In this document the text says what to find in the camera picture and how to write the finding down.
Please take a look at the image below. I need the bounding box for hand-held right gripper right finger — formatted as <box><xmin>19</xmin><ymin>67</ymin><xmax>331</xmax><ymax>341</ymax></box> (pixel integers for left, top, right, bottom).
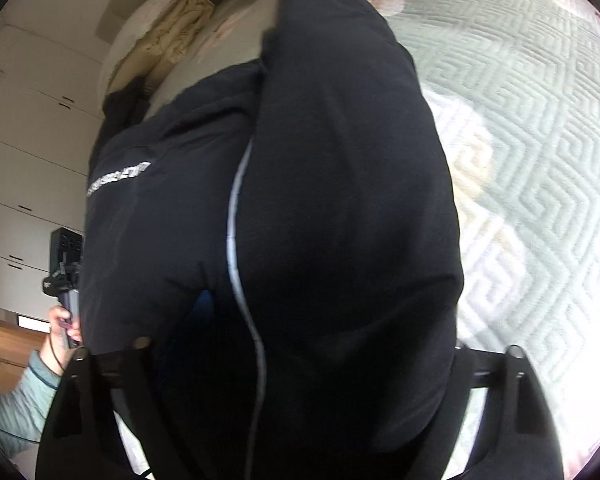
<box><xmin>420</xmin><ymin>342</ymin><xmax>566</xmax><ymax>480</ymax></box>

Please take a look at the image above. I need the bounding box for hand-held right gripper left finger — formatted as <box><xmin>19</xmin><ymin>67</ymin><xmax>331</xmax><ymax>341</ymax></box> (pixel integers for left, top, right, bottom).
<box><xmin>36</xmin><ymin>337</ymin><xmax>201</xmax><ymax>480</ymax></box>

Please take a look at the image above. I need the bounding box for dark navy jacket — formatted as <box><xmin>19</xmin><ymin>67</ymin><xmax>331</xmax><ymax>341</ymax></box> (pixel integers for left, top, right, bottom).
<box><xmin>77</xmin><ymin>0</ymin><xmax>466</xmax><ymax>480</ymax></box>

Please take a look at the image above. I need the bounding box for person's left forearm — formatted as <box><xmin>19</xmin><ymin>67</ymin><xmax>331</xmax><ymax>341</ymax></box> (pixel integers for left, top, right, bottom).
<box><xmin>0</xmin><ymin>350</ymin><xmax>67</xmax><ymax>461</ymax></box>

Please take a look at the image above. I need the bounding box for person's left hand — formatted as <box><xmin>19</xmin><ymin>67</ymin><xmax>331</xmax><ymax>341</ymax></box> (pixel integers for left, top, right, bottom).
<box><xmin>42</xmin><ymin>305</ymin><xmax>83</xmax><ymax>361</ymax></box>

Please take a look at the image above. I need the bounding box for white wardrobe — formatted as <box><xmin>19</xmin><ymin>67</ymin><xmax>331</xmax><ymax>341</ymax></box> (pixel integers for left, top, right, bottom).
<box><xmin>0</xmin><ymin>20</ymin><xmax>112</xmax><ymax>306</ymax></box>

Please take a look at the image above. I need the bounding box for dark cloth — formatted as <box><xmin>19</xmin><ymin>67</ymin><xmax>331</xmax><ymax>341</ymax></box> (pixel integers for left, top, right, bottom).
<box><xmin>102</xmin><ymin>75</ymin><xmax>153</xmax><ymax>131</ymax></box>

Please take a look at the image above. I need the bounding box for green floral bedspread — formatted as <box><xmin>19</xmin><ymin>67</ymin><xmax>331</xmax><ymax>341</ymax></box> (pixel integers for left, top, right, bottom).
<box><xmin>105</xmin><ymin>0</ymin><xmax>600</xmax><ymax>476</ymax></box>

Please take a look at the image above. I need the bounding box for beige cloth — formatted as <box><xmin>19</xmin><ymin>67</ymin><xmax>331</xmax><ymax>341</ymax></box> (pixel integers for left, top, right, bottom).
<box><xmin>125</xmin><ymin>0</ymin><xmax>216</xmax><ymax>68</ymax></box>

